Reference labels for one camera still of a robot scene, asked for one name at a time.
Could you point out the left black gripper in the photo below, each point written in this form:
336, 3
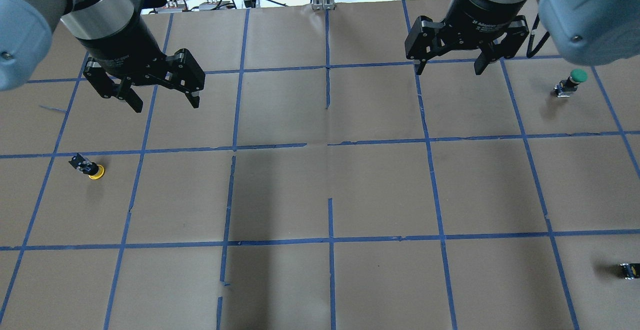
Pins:
122, 44

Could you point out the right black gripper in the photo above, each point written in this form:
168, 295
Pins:
484, 7

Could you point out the yellow push button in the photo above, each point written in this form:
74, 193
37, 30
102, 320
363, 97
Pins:
83, 165

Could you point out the green push button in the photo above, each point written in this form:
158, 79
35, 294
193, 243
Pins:
566, 88

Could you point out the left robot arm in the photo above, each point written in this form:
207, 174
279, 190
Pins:
27, 28

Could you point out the small black switch block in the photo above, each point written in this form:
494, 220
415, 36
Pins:
630, 270

